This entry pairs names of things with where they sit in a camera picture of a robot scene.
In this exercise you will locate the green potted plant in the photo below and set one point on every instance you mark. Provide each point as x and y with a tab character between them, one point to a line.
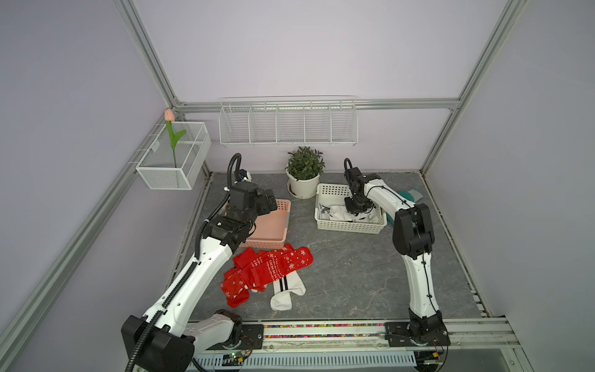
305	163

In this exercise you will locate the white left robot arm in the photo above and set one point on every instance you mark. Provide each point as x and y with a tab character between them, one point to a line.
157	341

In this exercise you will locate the white mesh wall box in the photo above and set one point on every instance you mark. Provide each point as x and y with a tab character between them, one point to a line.
156	166

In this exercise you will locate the white sock two black stripes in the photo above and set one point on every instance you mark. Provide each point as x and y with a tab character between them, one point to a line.
284	288

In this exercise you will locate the white perforated plastic basket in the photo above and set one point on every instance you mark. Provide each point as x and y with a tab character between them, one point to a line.
333	194

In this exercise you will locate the white wire wall shelf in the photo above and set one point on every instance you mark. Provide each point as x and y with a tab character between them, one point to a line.
288	121

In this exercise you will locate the pink artificial tulip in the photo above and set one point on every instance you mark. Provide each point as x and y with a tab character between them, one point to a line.
174	137

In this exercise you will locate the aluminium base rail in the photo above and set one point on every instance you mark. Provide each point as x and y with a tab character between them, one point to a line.
359	335

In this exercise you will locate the red patterned sock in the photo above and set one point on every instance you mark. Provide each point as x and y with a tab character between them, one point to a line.
261	269
235	288

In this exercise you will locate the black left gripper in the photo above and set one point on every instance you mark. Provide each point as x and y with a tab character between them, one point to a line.
265	208

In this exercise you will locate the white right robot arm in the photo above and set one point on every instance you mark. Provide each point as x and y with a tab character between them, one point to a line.
413	236

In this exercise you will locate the green white garden glove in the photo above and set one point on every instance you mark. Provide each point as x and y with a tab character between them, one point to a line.
411	195

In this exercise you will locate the pink perforated plastic basket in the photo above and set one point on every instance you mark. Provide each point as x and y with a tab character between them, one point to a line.
272	223

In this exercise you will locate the white plant pot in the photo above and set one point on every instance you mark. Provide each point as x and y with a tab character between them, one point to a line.
302	189

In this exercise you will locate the white striped ankle sock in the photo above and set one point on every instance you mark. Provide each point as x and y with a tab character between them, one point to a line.
339	214

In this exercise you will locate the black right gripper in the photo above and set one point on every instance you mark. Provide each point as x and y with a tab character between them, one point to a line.
351	209

